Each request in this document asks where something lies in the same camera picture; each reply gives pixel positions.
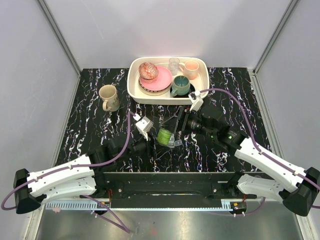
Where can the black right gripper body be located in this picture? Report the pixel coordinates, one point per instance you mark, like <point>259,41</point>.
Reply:
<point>194,123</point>

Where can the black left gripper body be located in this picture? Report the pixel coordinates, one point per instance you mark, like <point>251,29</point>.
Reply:
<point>142,146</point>

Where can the clear weekly pill organizer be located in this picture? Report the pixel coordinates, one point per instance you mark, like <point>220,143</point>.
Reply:
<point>174,143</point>

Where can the green pill bottle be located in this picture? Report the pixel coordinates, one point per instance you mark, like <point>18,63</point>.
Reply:
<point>164,136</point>

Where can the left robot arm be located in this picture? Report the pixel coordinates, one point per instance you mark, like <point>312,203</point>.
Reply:
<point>82,176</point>

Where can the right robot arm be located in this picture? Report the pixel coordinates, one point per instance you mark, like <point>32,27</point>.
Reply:
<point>295,187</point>

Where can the black saucer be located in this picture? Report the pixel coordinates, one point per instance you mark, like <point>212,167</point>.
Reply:
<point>191,89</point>

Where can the striped rim ceramic plate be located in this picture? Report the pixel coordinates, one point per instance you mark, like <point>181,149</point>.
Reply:
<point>152,92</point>

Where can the teal glazed ceramic mug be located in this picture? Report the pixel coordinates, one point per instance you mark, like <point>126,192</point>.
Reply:
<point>180,86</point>

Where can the white rectangular dish tub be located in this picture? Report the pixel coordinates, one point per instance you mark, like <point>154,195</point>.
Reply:
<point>200,83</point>

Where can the pink ceramic plate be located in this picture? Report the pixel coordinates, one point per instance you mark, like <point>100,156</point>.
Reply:
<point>160,83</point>

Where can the pink ceramic mug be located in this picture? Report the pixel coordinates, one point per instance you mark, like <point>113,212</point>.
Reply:
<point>190,69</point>

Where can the red patterned ceramic bowl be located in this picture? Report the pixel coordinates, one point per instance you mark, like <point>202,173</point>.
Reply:
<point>148,71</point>

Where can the clear drinking glass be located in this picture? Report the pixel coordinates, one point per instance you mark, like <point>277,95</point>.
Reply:
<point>174,65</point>

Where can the cream illustrated ceramic mug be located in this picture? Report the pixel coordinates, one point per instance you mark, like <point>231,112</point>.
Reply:
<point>109,95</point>

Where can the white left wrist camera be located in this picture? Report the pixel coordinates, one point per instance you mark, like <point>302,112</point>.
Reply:
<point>143,126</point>

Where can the slotted cable duct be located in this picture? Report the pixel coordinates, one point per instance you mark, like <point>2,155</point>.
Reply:
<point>74,205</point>

